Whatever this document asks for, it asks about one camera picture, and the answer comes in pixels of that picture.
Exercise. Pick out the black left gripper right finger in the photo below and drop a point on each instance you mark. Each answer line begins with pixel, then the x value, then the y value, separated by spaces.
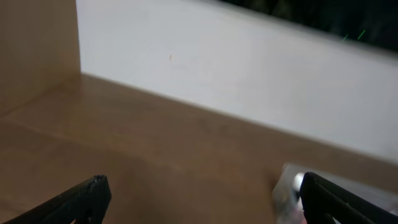
pixel 325 203

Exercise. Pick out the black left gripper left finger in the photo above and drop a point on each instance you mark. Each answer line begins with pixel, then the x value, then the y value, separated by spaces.
pixel 86 202

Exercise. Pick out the clear plastic container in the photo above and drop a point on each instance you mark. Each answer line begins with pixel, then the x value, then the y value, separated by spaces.
pixel 288 205

